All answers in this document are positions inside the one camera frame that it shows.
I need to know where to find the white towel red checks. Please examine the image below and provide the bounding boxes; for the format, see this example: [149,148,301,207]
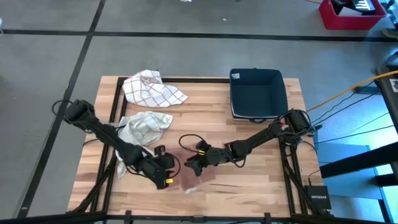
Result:
[122,69,189,109]

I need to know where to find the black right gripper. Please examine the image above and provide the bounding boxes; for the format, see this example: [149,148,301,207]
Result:
[185,146,233,177]

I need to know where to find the black aluminium table frame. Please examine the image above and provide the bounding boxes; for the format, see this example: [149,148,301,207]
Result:
[65,76,335,224]

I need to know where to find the white towel beige stripes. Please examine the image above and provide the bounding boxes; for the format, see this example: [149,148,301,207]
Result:
[114,111,174,179]

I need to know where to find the black device white keys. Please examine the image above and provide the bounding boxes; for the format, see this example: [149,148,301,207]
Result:
[330,0,386,16]

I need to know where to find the grey power strip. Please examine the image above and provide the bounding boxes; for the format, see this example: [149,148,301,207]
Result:
[354,85,379,95]

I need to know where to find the red plastic crate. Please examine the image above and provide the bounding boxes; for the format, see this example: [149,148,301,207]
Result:
[318,0,387,31]

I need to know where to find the person's shoe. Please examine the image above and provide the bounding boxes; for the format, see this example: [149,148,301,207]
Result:
[382,27,398,39]

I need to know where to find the yellow cable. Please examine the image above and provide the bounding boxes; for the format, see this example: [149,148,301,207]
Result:
[306,70,398,113]

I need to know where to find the blue furniture panel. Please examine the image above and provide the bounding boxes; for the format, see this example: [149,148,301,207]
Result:
[317,142,398,224]

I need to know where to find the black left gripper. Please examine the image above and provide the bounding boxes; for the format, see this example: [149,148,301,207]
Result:
[139,154,177,191]

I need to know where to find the black beam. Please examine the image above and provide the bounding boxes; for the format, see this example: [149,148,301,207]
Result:
[319,141,398,179]

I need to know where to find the black desk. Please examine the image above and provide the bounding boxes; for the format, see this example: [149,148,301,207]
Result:
[374,64,398,125]

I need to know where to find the black Netgear network switch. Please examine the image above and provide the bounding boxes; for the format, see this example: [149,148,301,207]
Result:
[303,185,333,211]

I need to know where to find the black floor cable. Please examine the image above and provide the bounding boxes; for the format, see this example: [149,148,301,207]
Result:
[310,80,379,125]
[313,124,395,143]

